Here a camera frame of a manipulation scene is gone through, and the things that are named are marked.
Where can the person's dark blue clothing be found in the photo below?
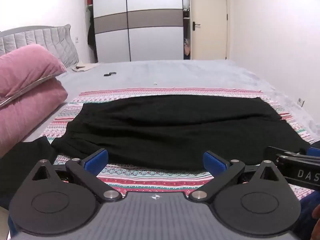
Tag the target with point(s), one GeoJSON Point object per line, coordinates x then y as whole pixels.
{"type": "Point", "coordinates": [306, 212]}

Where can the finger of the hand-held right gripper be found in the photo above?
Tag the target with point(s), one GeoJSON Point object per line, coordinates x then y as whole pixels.
{"type": "Point", "coordinates": [313, 151]}

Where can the grey quilted headboard cushion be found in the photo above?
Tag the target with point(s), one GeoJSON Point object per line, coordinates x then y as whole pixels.
{"type": "Point", "coordinates": [55, 42]}

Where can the white wall outlet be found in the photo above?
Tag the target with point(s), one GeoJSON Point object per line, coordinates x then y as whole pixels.
{"type": "Point", "coordinates": [300, 102]}

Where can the clothes on wardrobe shelf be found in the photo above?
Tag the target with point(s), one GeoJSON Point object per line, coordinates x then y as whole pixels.
{"type": "Point", "coordinates": [187, 46]}

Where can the dark hanging clothes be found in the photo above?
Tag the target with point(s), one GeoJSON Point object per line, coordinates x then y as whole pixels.
{"type": "Point", "coordinates": [91, 32]}

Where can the cream door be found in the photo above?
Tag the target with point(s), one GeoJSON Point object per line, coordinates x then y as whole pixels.
{"type": "Point", "coordinates": [210, 5]}

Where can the white and grey wardrobe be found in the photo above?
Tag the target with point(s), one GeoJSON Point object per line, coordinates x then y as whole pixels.
{"type": "Point", "coordinates": [150, 42]}

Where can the small black object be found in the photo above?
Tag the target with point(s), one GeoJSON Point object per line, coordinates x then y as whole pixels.
{"type": "Point", "coordinates": [110, 74]}

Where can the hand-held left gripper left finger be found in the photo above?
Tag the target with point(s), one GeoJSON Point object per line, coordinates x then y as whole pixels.
{"type": "Point", "coordinates": [96, 161]}

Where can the beige cloth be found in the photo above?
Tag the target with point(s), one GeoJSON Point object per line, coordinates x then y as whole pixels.
{"type": "Point", "coordinates": [82, 67]}

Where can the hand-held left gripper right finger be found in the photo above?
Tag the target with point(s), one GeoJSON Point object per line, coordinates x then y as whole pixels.
{"type": "Point", "coordinates": [212, 161]}

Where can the pink pillow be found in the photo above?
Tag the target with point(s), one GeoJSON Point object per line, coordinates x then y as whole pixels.
{"type": "Point", "coordinates": [25, 67]}
{"type": "Point", "coordinates": [27, 115]}

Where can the black pants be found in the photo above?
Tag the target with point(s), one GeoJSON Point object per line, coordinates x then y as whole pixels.
{"type": "Point", "coordinates": [175, 130]}

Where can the patterned striped blanket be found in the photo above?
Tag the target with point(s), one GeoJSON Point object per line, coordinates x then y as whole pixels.
{"type": "Point", "coordinates": [150, 180]}

